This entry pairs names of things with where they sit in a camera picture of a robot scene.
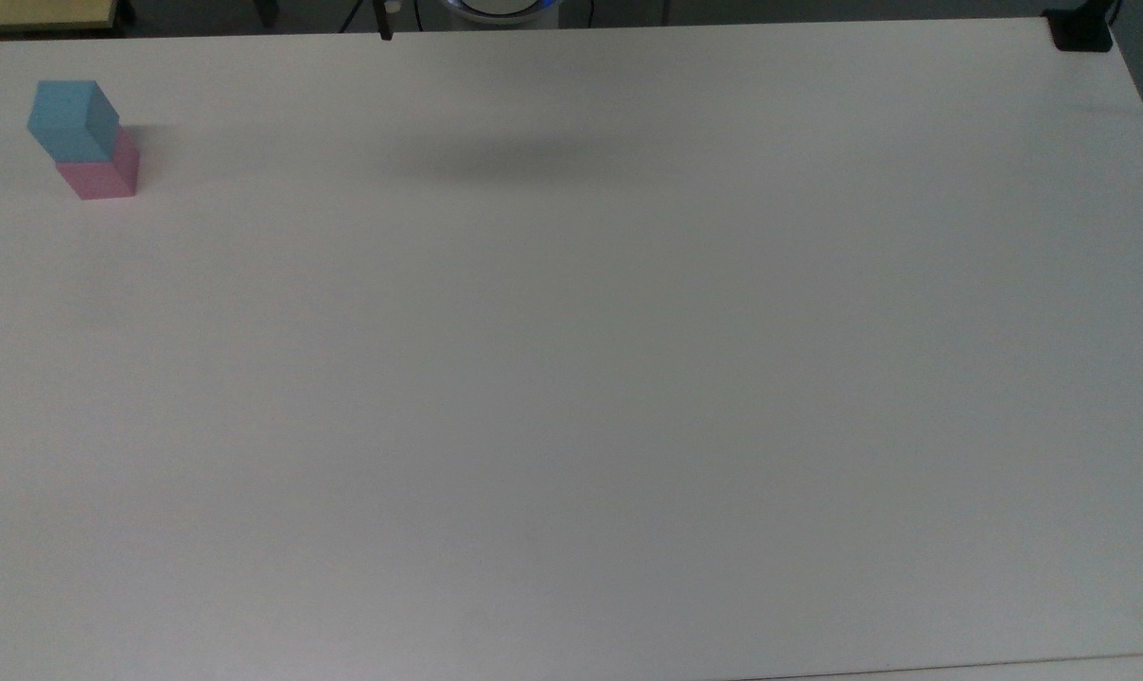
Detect pink foam cube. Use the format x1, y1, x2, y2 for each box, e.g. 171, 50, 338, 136
56, 126, 141, 201

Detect white robot base blue ring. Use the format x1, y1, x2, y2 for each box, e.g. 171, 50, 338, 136
447, 0, 565, 30

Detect light wooden side table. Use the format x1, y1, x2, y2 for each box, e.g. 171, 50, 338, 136
0, 0, 120, 35

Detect black table clamp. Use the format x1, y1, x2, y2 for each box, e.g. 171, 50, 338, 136
1044, 8, 1115, 53

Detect blue foam cube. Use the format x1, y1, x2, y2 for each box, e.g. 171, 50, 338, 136
27, 80, 120, 163

